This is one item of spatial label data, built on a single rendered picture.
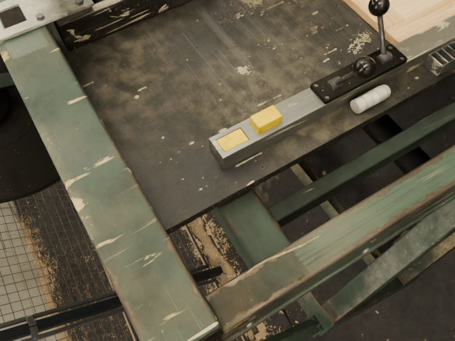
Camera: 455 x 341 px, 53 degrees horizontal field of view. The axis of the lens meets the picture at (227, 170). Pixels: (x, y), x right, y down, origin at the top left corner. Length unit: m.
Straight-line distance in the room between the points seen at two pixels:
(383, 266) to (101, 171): 1.13
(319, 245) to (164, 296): 0.25
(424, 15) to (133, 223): 0.77
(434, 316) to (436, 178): 1.73
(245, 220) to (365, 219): 0.21
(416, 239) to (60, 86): 1.15
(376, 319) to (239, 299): 2.00
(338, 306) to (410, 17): 1.05
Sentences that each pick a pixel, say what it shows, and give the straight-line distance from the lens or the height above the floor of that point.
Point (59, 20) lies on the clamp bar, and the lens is 1.02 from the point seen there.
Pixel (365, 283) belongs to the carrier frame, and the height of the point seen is 0.79.
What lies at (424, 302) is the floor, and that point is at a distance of 2.51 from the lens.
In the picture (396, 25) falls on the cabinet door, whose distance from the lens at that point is 1.09.
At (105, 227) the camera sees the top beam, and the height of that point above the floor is 1.88.
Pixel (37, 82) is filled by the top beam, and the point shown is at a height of 1.87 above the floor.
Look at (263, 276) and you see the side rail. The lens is 0.70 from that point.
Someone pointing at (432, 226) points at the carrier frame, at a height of 0.79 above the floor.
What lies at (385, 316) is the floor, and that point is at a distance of 2.62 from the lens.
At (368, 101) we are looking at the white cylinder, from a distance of 0.92.
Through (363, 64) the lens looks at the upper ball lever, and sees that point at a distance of 0.79.
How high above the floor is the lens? 2.23
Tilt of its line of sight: 46 degrees down
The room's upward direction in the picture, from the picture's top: 95 degrees counter-clockwise
